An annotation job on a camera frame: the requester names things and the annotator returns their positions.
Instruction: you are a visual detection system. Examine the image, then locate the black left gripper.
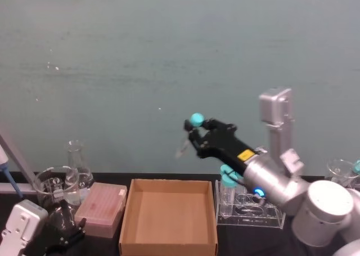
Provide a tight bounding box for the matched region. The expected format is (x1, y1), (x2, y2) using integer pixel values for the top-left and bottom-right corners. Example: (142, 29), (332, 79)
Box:
(26, 200), (87, 256)

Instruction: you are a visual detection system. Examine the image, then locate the clear plastic tube rack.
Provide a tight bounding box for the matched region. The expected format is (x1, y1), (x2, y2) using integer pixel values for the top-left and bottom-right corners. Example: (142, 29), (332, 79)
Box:
(214, 179), (286, 230)

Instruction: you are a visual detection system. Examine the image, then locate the clear glass funnel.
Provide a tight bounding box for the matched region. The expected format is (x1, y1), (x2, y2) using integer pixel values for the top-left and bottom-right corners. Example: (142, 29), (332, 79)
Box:
(326, 158), (359, 188)

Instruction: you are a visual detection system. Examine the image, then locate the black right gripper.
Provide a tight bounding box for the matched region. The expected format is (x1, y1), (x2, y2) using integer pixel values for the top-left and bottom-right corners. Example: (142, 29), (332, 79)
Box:
(183, 118), (264, 176)

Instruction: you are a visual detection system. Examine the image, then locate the clear glass beaker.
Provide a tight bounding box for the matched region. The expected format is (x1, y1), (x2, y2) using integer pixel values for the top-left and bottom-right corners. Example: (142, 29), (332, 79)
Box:
(33, 165), (82, 216)

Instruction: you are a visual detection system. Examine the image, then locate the clear glass conical flask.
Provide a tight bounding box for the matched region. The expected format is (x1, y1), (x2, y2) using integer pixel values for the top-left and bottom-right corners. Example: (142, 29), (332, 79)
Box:
(65, 140), (95, 206)

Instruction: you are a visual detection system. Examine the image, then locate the black table cloth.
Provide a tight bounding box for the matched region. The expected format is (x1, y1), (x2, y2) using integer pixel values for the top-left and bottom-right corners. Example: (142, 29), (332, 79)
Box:
(0, 170), (360, 256)

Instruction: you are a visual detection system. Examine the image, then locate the blue and white pipette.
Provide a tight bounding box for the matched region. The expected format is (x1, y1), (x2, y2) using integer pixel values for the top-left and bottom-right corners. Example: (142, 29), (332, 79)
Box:
(0, 142), (24, 198)

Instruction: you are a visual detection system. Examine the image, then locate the pink pipette tip box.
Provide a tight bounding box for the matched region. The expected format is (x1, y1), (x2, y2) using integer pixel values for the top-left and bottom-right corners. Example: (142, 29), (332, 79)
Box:
(74, 182), (128, 239)

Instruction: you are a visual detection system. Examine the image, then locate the brown cardboard tray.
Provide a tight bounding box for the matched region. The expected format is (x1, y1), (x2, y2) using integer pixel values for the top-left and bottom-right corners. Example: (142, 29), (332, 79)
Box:
(119, 178), (219, 256)

